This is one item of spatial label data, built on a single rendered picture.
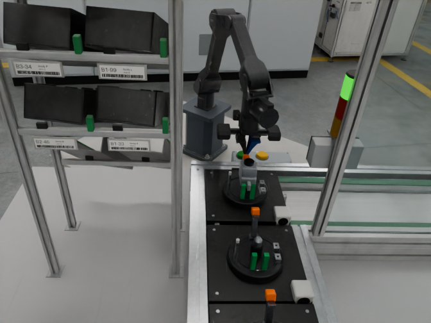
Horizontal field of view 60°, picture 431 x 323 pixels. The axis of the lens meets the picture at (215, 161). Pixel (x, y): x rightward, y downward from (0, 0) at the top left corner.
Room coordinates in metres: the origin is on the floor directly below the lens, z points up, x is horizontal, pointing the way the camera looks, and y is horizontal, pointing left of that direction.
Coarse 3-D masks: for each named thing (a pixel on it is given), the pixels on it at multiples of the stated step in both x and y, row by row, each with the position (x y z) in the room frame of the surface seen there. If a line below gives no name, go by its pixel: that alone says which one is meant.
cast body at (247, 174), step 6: (246, 162) 0.88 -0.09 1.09; (252, 162) 0.88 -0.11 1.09; (240, 168) 0.89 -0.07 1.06; (246, 168) 0.86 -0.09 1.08; (252, 168) 0.86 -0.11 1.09; (240, 174) 0.88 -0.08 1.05; (246, 174) 0.86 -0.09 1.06; (252, 174) 0.86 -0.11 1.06; (240, 180) 0.87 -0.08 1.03; (246, 180) 0.85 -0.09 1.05; (252, 180) 0.85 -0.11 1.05; (246, 186) 0.85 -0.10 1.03
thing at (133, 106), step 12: (108, 96) 0.72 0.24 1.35; (120, 96) 0.72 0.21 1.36; (132, 96) 0.71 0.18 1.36; (144, 96) 0.71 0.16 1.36; (156, 96) 0.71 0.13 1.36; (168, 96) 0.81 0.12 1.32; (96, 108) 0.71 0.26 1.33; (108, 108) 0.71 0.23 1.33; (120, 108) 0.71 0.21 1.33; (132, 108) 0.70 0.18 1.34; (144, 108) 0.70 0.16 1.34; (156, 108) 0.71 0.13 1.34; (168, 108) 0.81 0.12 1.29; (108, 120) 0.70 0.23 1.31; (120, 120) 0.69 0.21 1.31; (132, 120) 0.69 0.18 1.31; (144, 120) 0.69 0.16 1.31; (156, 120) 0.70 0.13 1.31
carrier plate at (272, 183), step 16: (208, 176) 0.96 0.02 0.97; (224, 176) 0.96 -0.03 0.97; (256, 176) 0.98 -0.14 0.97; (272, 176) 0.98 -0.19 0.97; (208, 192) 0.88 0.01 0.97; (272, 192) 0.90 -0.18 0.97; (208, 208) 0.81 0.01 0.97; (224, 208) 0.81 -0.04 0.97; (240, 208) 0.82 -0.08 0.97; (272, 208) 0.83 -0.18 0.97; (208, 224) 0.76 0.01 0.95; (224, 224) 0.76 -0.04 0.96; (240, 224) 0.76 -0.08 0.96; (272, 224) 0.77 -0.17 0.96
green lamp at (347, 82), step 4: (344, 80) 0.78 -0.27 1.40; (348, 80) 0.77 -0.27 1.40; (352, 80) 0.76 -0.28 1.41; (344, 84) 0.78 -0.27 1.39; (348, 84) 0.77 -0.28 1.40; (352, 84) 0.76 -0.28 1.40; (344, 88) 0.77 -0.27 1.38; (348, 88) 0.77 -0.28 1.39; (344, 92) 0.77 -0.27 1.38; (348, 92) 0.76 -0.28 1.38; (344, 96) 0.77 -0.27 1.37; (348, 96) 0.76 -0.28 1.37
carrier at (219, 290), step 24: (216, 240) 0.69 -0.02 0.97; (240, 240) 0.67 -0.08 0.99; (264, 240) 0.68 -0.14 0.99; (288, 240) 0.70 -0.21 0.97; (216, 264) 0.61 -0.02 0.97; (240, 264) 0.60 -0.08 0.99; (264, 264) 0.58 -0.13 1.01; (288, 264) 0.62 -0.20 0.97; (216, 288) 0.54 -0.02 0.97; (240, 288) 0.54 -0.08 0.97; (264, 288) 0.55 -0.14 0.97; (288, 288) 0.55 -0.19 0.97
